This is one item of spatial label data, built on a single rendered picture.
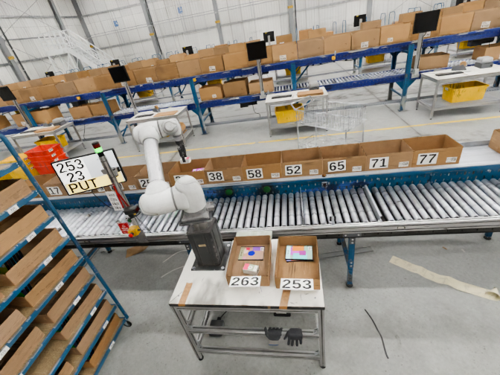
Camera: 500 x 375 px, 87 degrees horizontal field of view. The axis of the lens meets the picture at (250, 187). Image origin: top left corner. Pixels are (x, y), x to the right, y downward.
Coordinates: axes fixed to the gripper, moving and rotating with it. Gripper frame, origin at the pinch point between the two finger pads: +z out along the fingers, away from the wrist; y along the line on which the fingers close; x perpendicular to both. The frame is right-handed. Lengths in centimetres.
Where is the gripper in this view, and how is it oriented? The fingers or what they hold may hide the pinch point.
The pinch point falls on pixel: (184, 158)
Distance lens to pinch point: 279.7
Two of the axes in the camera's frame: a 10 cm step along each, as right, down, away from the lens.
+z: 1.6, 8.4, 5.2
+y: 1.1, -5.4, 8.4
